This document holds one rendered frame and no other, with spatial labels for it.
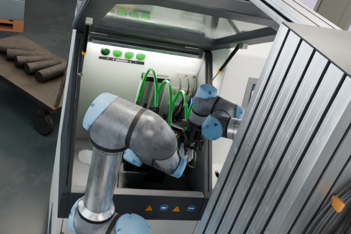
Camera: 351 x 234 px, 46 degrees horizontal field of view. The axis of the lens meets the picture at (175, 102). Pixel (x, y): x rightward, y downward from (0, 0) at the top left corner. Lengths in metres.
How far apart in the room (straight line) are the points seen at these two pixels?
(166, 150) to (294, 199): 0.40
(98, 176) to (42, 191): 2.00
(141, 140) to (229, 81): 1.05
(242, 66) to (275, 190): 1.21
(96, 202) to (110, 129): 0.29
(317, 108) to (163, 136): 0.44
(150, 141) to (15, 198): 2.18
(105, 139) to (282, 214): 0.49
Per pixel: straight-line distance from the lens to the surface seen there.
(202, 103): 1.54
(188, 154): 1.73
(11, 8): 5.34
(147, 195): 1.92
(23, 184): 3.25
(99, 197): 1.27
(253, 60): 2.05
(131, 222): 1.35
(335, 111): 0.76
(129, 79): 2.15
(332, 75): 0.77
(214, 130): 1.39
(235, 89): 2.06
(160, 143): 1.07
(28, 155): 3.48
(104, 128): 1.08
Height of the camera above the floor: 2.25
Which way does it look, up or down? 30 degrees down
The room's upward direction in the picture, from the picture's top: 17 degrees clockwise
